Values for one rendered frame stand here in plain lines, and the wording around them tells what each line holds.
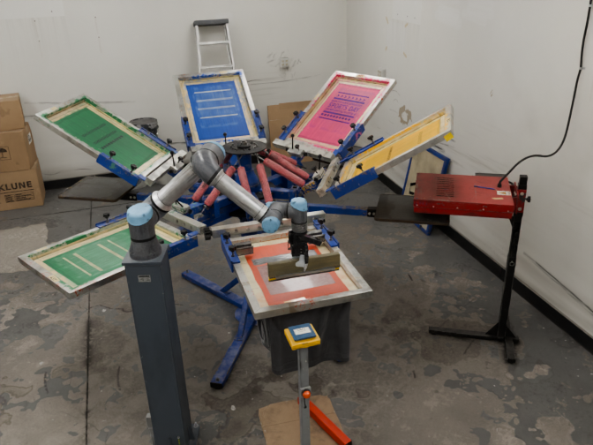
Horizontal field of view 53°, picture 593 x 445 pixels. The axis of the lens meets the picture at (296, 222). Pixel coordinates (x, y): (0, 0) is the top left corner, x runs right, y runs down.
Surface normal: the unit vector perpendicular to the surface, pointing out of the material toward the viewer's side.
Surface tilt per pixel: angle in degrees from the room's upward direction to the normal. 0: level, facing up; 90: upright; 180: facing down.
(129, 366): 0
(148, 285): 90
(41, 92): 90
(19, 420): 0
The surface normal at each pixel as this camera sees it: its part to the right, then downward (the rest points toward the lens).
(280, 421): -0.03, -0.90
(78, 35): 0.29, 0.40
